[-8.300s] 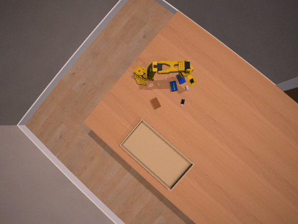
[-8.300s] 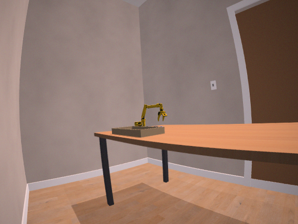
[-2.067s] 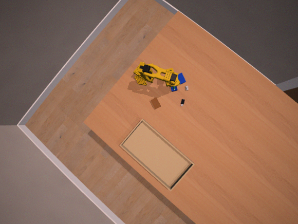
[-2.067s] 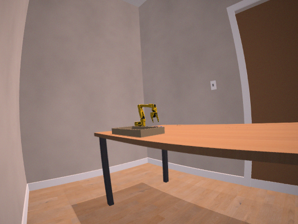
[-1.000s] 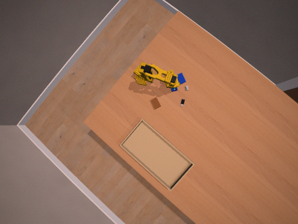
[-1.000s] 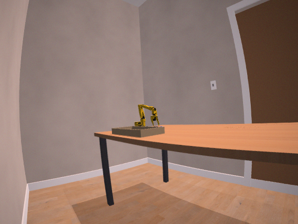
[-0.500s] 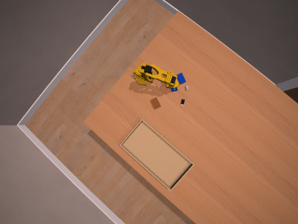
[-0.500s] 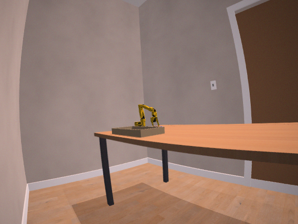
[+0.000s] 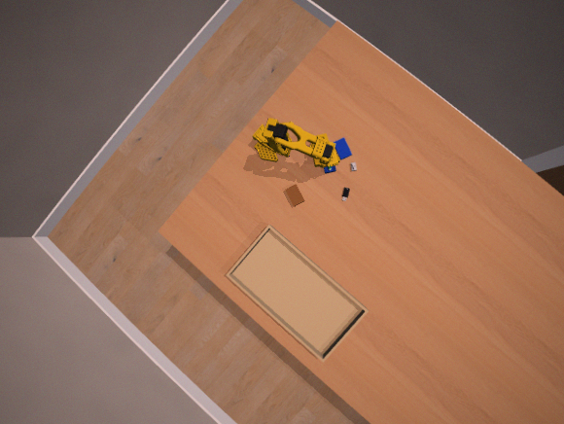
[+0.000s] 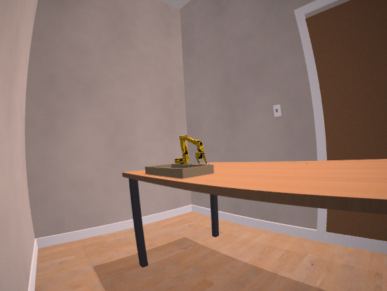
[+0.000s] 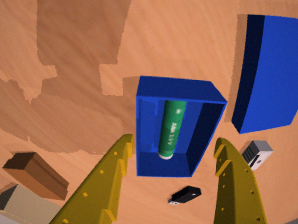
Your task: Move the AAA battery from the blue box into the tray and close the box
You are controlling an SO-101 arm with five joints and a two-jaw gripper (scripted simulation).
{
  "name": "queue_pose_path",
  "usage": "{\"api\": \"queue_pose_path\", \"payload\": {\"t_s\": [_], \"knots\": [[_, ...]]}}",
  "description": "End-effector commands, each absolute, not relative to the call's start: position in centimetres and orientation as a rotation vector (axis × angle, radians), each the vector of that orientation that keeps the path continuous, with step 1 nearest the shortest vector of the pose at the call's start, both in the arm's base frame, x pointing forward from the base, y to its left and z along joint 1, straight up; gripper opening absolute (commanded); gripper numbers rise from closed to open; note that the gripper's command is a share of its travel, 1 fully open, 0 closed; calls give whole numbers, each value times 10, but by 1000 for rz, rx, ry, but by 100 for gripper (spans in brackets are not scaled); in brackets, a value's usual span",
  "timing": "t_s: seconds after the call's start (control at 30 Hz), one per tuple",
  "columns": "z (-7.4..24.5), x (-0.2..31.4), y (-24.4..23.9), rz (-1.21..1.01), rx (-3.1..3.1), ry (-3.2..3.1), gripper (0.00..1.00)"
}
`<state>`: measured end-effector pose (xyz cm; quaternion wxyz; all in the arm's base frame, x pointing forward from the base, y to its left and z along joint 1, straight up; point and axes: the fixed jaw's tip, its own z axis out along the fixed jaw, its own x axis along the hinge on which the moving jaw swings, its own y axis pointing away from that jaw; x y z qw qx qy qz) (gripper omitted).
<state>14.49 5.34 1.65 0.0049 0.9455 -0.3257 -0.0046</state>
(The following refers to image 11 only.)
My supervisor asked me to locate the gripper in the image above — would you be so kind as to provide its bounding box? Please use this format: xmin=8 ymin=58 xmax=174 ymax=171
xmin=49 ymin=134 xmax=268 ymax=224

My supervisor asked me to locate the pencil sharpener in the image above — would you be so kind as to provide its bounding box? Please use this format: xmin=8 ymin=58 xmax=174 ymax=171
xmin=241 ymin=140 xmax=274 ymax=170

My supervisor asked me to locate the green aaa battery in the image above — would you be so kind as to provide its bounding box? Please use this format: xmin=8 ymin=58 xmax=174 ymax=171
xmin=158 ymin=100 xmax=186 ymax=159

